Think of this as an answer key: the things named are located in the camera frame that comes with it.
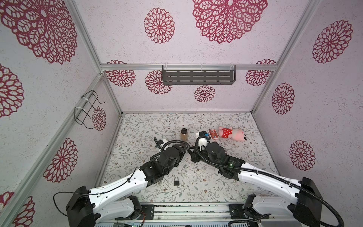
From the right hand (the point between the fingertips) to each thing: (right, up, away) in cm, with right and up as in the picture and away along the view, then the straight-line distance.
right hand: (186, 146), depth 72 cm
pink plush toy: (+36, +5, +26) cm, 45 cm away
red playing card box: (+22, +5, +34) cm, 40 cm away
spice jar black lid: (0, +7, +25) cm, 26 cm away
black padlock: (-6, -23, +11) cm, 26 cm away
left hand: (+1, 0, +1) cm, 2 cm away
